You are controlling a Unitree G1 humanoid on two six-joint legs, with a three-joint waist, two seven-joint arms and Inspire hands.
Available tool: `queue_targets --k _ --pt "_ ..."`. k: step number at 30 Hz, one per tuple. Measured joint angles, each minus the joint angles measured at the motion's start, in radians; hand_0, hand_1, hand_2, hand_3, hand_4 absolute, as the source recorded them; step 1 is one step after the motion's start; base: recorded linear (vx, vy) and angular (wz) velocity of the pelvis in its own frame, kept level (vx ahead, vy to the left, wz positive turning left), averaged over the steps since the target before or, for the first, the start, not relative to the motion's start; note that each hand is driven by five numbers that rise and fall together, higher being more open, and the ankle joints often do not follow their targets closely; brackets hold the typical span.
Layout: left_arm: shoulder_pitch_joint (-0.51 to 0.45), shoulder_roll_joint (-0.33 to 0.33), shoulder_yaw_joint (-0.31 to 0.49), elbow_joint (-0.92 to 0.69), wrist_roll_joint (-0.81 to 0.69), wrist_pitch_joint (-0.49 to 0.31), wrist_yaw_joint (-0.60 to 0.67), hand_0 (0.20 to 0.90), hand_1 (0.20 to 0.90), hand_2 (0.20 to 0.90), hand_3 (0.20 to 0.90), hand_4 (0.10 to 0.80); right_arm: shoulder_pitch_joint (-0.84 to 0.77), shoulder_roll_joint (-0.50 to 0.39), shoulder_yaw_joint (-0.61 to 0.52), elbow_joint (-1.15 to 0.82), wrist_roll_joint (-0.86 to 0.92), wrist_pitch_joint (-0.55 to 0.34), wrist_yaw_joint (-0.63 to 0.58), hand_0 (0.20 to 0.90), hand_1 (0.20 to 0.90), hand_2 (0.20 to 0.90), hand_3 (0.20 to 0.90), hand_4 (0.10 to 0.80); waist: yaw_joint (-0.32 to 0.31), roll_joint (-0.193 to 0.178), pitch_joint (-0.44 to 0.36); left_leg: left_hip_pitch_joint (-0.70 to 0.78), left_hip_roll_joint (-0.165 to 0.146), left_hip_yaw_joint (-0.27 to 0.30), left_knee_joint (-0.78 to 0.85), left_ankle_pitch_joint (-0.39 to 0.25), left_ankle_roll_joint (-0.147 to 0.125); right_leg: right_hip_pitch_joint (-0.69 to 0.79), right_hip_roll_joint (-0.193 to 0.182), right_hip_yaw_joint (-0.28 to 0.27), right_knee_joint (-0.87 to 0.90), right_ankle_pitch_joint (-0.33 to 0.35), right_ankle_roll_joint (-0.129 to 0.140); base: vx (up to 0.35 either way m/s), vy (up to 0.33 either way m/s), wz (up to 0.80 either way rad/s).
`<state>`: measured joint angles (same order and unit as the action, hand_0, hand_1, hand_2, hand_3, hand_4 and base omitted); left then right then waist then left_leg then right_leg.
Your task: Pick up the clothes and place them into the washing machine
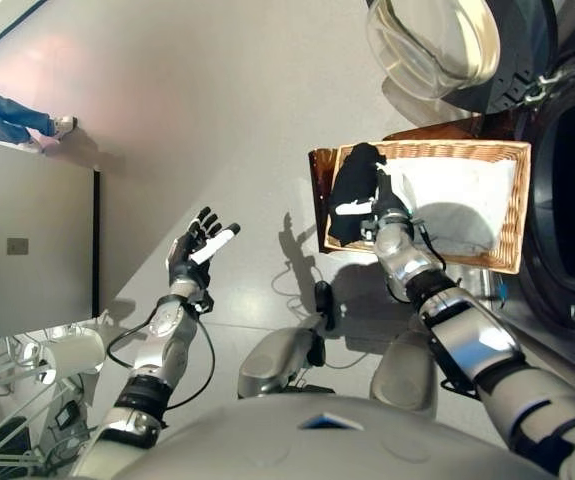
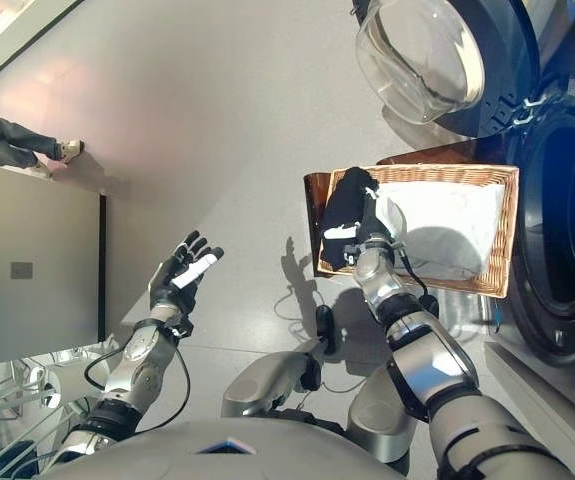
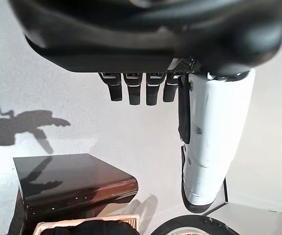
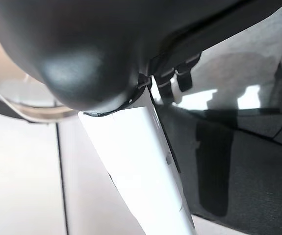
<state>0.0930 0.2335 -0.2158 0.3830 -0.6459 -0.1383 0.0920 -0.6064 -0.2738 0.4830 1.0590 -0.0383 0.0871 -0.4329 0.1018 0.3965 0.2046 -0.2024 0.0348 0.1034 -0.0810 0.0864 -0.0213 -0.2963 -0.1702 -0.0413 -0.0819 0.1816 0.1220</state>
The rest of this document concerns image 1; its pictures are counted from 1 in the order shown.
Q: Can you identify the silver right robot leg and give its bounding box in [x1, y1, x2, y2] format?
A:
[369, 314, 441, 419]

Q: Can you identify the white basket liner cloth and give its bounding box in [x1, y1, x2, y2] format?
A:
[381, 157, 518, 259]

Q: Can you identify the thin white floor cable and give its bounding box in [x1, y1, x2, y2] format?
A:
[270, 264, 368, 371]

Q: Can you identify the dark navy garment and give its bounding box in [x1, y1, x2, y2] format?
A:
[326, 142, 388, 246]

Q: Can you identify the white cylindrical lamp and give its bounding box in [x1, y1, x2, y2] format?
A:
[41, 329, 106, 384]

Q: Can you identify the wicker laundry basket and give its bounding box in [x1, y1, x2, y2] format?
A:
[322, 139, 533, 276]

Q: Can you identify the grey robot torso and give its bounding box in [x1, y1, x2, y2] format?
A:
[31, 389, 558, 480]

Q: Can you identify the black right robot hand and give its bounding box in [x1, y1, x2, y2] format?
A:
[335, 162, 411, 224]

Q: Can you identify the grey panel with blue edge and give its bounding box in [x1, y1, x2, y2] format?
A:
[0, 134, 102, 346]

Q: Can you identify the grey front-load washing machine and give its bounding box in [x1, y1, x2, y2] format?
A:
[466, 0, 575, 391]

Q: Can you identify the silver robot leg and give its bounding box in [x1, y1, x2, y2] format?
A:
[236, 280, 337, 399]
[369, 314, 441, 419]

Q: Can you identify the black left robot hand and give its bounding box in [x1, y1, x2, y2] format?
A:
[165, 205, 242, 291]

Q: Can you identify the glossy brown stand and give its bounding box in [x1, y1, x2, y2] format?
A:
[307, 112, 518, 251]

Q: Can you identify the silver left robot leg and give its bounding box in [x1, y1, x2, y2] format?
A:
[236, 280, 337, 399]

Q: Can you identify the blue white chest emblem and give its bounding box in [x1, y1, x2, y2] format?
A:
[296, 410, 366, 432]

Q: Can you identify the white tube stand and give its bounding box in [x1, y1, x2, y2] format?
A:
[0, 339, 93, 476]

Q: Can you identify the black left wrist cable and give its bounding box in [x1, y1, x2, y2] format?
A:
[105, 299, 217, 411]

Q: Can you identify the black power adapter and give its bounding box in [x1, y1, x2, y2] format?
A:
[54, 402, 81, 429]

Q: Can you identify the washing machine glass door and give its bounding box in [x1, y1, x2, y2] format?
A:
[365, 0, 561, 116]

